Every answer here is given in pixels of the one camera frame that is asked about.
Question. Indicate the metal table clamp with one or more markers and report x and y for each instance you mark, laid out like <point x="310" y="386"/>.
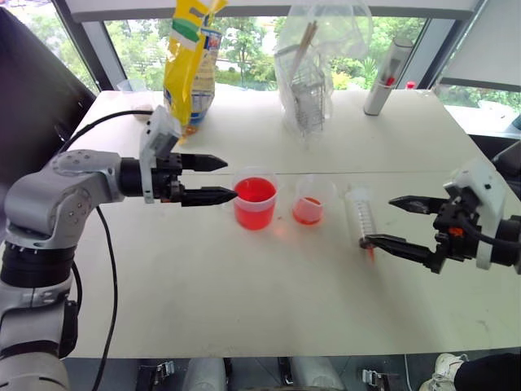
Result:
<point x="156" y="372"/>
<point x="372" y="376"/>

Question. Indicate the dark chair armrest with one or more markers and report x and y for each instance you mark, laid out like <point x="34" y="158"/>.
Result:
<point x="506" y="159"/>

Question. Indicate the clear plastic syringe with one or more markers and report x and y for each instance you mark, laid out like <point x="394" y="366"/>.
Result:
<point x="361" y="212"/>

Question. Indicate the large cup with red liquid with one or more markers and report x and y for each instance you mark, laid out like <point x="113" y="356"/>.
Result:
<point x="255" y="203"/>

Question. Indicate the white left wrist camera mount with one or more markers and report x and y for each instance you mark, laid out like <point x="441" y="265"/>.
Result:
<point x="156" y="134"/>

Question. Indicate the white sneaker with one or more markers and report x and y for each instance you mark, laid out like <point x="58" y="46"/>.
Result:
<point x="441" y="372"/>

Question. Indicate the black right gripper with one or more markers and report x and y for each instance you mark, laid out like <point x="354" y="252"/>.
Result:
<point x="454" y="232"/>

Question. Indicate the small red cap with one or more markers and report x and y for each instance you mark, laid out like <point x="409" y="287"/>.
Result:
<point x="411" y="85"/>

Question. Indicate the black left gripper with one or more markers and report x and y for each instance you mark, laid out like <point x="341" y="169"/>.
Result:
<point x="167" y="179"/>

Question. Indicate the dark trouser leg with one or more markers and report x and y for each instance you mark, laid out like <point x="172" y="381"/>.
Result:
<point x="488" y="374"/>

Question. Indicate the yellow snack bag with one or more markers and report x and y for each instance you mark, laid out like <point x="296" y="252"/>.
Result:
<point x="189" y="73"/>

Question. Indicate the white cylindrical tube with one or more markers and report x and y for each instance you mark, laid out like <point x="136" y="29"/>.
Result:
<point x="384" y="81"/>

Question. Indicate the clear plastic bag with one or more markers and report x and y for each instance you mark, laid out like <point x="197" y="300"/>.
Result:
<point x="325" y="49"/>

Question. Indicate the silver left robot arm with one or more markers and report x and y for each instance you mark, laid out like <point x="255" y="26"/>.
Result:
<point x="49" y="195"/>

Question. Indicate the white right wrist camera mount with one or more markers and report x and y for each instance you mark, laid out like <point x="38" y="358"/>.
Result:
<point x="484" y="191"/>

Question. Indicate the small clear plastic cup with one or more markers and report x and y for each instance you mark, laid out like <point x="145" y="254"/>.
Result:
<point x="309" y="203"/>

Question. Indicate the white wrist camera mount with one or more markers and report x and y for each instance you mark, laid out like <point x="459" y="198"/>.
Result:
<point x="156" y="134"/>
<point x="484" y="191"/>

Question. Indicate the wooden chopsticks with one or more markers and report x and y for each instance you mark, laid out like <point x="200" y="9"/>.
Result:
<point x="303" y="49"/>

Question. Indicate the small white bowl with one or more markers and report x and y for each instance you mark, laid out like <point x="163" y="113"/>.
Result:
<point x="141" y="113"/>

